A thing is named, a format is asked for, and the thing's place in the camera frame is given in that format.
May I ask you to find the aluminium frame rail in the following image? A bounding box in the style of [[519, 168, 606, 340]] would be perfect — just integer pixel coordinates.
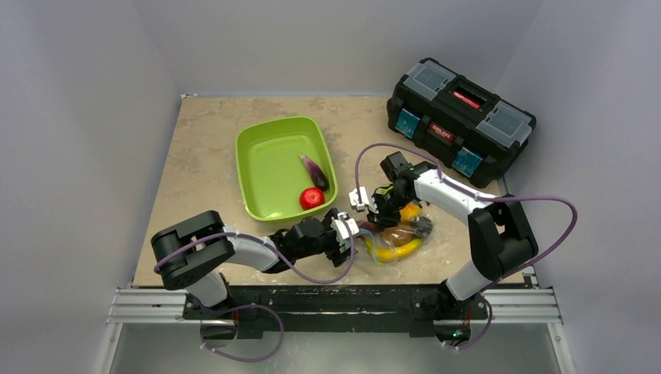
[[95, 284, 575, 373]]

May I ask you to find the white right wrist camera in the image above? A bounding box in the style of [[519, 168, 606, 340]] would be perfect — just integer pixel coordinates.
[[348, 186, 378, 213]]

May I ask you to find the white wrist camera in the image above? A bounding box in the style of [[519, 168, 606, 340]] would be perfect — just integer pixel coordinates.
[[348, 186, 378, 213], [330, 212, 360, 243]]

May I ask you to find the orange fake mango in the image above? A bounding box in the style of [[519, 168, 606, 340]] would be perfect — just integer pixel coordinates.
[[399, 203, 422, 222]]

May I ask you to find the yellow fake banana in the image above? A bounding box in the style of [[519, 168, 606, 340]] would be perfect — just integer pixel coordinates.
[[363, 238, 423, 263]]

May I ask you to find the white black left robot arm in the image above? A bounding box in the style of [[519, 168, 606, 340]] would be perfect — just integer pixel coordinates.
[[150, 209, 361, 319]]

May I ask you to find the green plastic tray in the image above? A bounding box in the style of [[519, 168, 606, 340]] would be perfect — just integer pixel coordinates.
[[235, 116, 338, 222]]

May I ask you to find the black toolbox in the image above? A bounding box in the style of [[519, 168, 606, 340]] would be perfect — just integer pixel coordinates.
[[386, 58, 536, 189]]

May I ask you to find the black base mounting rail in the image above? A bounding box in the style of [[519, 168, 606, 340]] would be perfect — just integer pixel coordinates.
[[182, 284, 490, 343]]

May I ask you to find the brown fake kiwi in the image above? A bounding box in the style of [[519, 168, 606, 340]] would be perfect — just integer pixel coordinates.
[[380, 224, 415, 247]]

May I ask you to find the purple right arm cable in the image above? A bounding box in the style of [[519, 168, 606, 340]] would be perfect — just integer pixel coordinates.
[[353, 143, 578, 352]]

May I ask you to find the clear zip top bag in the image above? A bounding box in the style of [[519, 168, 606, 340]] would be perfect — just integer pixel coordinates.
[[359, 203, 434, 265]]

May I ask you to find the red fake apple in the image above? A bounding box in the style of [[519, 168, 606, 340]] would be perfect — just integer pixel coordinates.
[[299, 187, 326, 210]]

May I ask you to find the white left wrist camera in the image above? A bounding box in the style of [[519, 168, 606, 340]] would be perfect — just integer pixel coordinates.
[[330, 212, 360, 243]]

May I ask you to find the purple fake eggplant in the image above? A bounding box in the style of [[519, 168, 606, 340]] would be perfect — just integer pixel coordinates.
[[299, 153, 330, 192]]

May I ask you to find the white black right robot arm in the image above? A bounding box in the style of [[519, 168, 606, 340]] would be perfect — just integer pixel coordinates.
[[352, 152, 539, 317]]

